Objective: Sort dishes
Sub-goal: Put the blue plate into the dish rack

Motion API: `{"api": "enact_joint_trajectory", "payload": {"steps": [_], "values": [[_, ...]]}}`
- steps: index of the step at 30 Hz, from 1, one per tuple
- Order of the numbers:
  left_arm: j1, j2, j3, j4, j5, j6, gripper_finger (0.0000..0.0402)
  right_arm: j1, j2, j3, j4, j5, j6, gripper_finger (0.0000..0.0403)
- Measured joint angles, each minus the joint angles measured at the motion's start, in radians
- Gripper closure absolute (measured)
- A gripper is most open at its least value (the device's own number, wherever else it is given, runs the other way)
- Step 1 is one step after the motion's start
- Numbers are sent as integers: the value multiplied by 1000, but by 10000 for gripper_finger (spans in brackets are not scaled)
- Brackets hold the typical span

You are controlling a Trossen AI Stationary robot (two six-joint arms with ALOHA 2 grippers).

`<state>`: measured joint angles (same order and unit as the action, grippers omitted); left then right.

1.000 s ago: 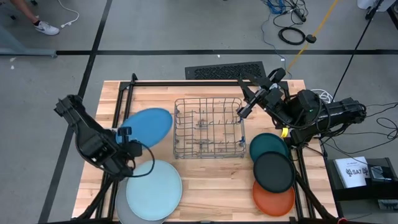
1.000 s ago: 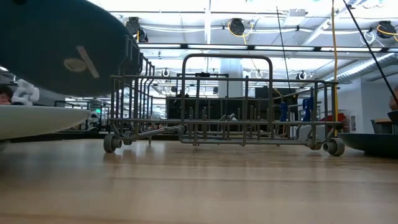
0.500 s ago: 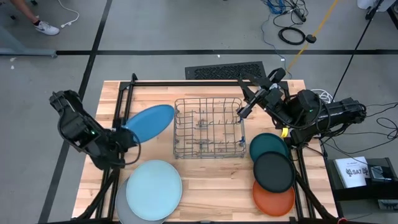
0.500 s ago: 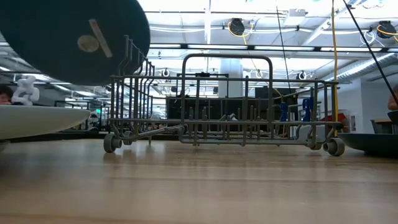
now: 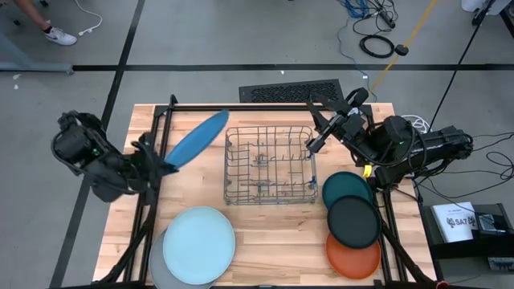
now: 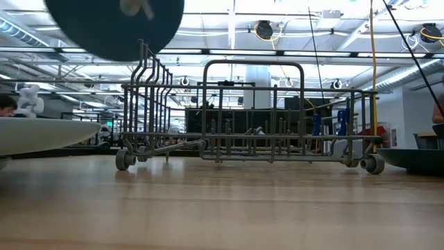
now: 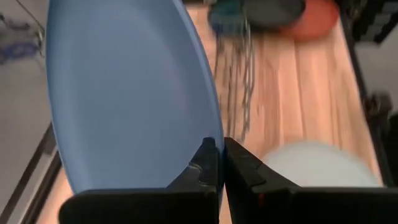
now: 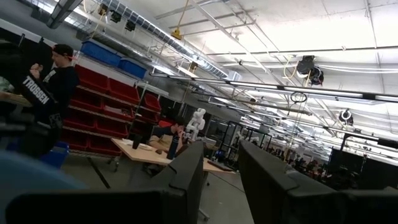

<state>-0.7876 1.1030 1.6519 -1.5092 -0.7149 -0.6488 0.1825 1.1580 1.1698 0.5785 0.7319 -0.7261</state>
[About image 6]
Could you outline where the dark teal plate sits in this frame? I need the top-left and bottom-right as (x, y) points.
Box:
(44, 0), (185, 63)

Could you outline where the pale grey-green plate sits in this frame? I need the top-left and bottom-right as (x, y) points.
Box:
(0, 117), (102, 157)

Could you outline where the black workbench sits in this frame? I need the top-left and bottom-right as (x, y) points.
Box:
(185, 106), (334, 147)

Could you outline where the white pillar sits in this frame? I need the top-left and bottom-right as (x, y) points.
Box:
(244, 65), (272, 110)

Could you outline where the red box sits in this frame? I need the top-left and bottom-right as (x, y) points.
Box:
(357, 125), (389, 149)

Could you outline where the dark blue shallow plate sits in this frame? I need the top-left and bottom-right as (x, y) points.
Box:
(376, 148), (444, 176)

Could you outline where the small wooden desk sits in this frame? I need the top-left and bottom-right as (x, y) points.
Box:
(412, 131), (441, 151)

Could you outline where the person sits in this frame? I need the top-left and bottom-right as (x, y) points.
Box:
(0, 94), (18, 118)
(431, 93), (444, 125)

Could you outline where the grey wire dish rack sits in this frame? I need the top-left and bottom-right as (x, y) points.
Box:
(114, 38), (386, 176)

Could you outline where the black ceiling cable reel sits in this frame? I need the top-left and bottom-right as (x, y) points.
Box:
(255, 19), (275, 41)
(420, 22), (444, 44)

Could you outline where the thin black cable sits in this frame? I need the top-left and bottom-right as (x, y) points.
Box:
(307, 0), (326, 107)

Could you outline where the yellow cable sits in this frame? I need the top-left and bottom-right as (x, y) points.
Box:
(368, 0), (379, 153)

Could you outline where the thick black cable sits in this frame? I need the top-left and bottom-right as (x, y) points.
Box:
(381, 0), (444, 119)

